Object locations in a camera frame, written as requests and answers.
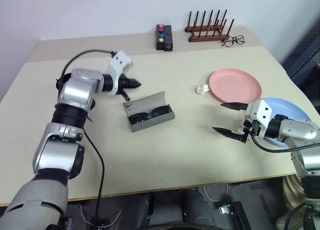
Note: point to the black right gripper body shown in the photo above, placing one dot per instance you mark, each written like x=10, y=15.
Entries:
x=250, y=129

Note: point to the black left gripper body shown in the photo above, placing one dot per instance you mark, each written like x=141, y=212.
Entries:
x=122, y=82

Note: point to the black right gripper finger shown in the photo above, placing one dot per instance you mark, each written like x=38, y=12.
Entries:
x=227, y=132
x=233, y=105

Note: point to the grey glasses case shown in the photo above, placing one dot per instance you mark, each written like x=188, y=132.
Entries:
x=147, y=100

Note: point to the black sunglasses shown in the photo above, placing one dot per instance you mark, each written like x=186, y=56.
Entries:
x=140, y=117

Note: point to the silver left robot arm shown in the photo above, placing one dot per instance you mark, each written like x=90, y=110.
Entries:
x=77, y=90

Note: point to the pink plate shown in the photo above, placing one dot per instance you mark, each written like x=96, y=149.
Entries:
x=235, y=85

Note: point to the crumpled white paper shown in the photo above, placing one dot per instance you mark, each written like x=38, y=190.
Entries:
x=202, y=88

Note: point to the blue plate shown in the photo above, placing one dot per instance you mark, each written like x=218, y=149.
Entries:
x=287, y=107

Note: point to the black box with coloured buttons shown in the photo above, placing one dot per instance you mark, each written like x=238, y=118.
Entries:
x=159, y=45

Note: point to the black-framed eyeglasses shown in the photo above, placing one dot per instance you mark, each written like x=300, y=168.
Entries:
x=239, y=39

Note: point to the brown wooden plate rack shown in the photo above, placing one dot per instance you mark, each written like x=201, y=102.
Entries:
x=207, y=38

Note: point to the dark grey rounded shape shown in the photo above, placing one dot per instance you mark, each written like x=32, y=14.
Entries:
x=135, y=210

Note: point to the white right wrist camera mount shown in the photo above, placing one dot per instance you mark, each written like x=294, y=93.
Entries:
x=258, y=112

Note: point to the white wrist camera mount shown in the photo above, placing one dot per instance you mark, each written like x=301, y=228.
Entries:
x=120, y=63
x=258, y=112

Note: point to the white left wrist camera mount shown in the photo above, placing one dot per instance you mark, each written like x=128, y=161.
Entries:
x=120, y=63

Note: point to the silver metal bracket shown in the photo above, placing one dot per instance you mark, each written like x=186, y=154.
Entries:
x=226, y=209

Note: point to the black floor rail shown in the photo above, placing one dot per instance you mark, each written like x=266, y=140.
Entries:
x=241, y=215

